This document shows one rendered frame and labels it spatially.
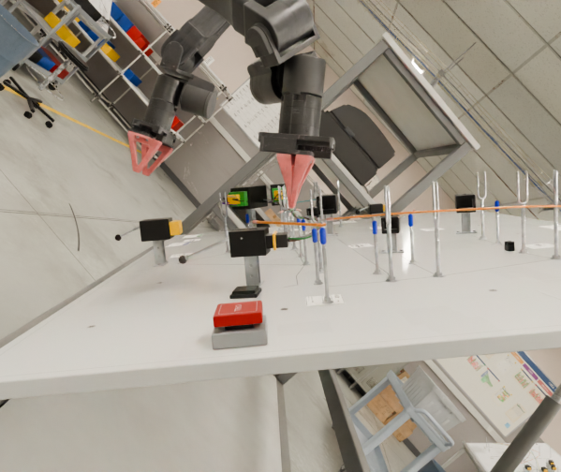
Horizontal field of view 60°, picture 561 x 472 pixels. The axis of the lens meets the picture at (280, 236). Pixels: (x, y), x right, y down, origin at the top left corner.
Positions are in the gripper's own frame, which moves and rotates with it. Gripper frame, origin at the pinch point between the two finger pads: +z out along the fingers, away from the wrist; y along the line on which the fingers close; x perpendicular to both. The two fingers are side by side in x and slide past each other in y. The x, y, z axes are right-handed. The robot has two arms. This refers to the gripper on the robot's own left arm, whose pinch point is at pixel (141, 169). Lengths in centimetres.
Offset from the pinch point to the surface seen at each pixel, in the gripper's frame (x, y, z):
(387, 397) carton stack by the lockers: -230, 692, 213
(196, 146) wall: 209, 725, -78
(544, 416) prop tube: -75, -32, 14
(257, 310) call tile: -35, -49, 11
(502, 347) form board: -59, -50, 6
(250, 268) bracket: -30.7, -23.4, 9.5
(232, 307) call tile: -33, -47, 11
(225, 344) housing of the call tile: -34, -50, 15
